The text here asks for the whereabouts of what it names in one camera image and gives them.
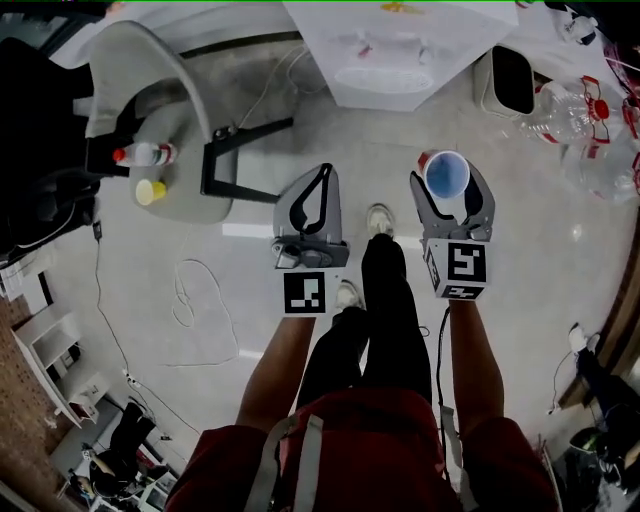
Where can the person's left forearm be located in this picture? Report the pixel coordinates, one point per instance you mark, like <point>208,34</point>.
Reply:
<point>275,370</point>

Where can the person's right leg black trousers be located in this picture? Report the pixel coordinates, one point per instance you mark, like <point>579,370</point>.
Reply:
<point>395,320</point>

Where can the grey chair with black legs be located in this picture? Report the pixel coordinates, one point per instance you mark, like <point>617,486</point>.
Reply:
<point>150,65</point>

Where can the person's left white shoe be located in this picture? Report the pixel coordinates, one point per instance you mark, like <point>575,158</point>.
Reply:
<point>348,296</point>

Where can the person's right white shoe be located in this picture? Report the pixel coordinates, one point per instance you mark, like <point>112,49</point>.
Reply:
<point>380,220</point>

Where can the yellow paper cup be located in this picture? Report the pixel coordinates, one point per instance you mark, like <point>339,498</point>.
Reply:
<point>149,191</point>

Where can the person's right forearm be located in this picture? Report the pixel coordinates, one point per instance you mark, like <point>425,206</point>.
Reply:
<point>475,365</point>

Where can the white power strip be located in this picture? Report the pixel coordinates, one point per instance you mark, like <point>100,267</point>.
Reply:
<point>131,378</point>

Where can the white shelf unit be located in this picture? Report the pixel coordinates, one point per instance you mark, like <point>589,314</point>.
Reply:
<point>55,360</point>

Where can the white trash bin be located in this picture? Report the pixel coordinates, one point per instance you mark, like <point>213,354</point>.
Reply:
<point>507,82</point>

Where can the person's left leg black trousers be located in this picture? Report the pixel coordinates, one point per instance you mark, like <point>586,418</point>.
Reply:
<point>330,355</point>

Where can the large clear water jug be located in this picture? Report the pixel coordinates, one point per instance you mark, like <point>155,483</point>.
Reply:
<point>605,170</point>
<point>565,112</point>

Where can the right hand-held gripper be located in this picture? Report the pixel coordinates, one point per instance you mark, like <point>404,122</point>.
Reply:
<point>465,265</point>

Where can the black office chair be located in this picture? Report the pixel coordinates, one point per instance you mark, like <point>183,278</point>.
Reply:
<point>35,150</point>

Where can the person's red shirt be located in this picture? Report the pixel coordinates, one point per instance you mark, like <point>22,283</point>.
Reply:
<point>375,450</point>

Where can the person's white shoe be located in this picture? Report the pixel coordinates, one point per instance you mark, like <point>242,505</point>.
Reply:
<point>380,220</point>
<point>348,296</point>

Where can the plastic bottle with red cap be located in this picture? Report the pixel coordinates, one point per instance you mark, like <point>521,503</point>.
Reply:
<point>145,154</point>

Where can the person's leg black trousers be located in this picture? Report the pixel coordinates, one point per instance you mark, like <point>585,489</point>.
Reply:
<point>395,320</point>
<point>330,355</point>

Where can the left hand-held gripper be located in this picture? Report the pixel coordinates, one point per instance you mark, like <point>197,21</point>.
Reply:
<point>312,290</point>

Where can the red cup with blue inside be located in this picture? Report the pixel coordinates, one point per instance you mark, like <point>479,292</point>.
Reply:
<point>446,175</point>

